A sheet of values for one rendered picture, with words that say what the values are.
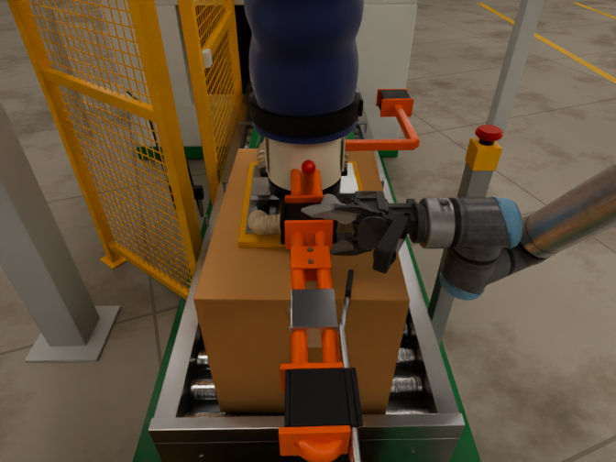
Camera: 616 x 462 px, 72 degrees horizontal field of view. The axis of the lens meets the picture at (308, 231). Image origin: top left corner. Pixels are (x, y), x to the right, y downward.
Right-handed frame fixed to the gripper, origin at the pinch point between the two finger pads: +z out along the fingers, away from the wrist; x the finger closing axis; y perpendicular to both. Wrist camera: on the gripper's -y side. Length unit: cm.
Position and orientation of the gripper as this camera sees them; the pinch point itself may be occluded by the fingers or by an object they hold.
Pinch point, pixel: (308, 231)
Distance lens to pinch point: 73.5
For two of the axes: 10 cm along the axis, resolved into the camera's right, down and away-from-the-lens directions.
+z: -10.0, 0.1, -0.2
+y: -0.2, -6.3, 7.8
